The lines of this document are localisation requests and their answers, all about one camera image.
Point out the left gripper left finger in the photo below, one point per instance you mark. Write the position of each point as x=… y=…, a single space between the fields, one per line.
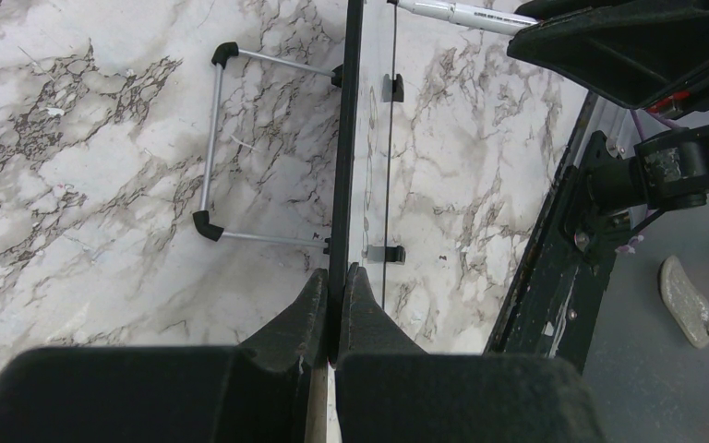
x=260 y=390

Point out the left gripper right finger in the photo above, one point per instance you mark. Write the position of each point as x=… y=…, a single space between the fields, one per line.
x=388 y=389

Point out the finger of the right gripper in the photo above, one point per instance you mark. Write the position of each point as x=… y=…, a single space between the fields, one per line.
x=650 y=55

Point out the black white marker pen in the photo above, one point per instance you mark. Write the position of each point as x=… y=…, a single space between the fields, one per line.
x=473 y=17

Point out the black framed whiteboard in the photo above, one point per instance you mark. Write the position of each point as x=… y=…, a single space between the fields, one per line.
x=370 y=88

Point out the grey stone on floor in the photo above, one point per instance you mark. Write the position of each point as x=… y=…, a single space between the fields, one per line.
x=685 y=303

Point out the black aluminium base frame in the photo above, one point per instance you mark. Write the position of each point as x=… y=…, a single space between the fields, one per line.
x=606 y=316

